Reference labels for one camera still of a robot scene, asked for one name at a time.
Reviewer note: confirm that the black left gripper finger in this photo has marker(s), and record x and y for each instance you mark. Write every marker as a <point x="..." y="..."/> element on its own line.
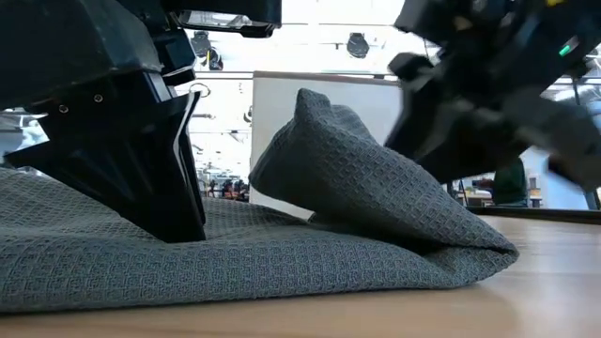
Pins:
<point x="190" y="178"/>
<point x="117" y="164"/>

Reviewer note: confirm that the dark grey towel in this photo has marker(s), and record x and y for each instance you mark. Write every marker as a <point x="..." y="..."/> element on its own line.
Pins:
<point x="282" y="263"/>

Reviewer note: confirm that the person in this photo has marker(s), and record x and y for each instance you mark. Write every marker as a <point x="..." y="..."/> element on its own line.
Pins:
<point x="509" y="185"/>

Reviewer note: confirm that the beige fabric storage box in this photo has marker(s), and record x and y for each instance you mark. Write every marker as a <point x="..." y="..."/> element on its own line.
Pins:
<point x="272" y="117"/>

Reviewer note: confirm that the round grey ceiling fixture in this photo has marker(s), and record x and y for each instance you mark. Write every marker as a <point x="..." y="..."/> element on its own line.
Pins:
<point x="357" y="45"/>

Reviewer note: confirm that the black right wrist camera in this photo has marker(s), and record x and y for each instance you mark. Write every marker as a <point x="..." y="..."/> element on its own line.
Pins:
<point x="413" y="66"/>

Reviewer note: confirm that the black overhead camera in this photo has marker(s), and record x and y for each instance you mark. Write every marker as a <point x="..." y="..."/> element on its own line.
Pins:
<point x="206" y="49"/>

